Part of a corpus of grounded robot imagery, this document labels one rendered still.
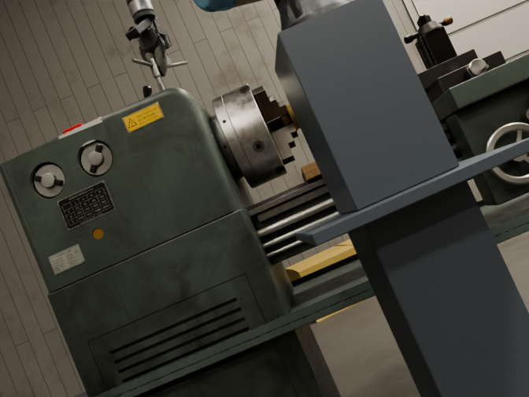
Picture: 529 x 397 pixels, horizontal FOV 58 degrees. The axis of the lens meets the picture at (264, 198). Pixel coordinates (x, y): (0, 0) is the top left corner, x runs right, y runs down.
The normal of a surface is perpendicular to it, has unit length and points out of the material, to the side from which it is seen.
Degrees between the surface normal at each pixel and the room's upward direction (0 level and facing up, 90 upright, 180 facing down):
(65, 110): 90
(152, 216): 90
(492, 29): 90
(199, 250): 90
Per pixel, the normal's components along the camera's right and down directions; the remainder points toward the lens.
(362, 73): 0.00, -0.07
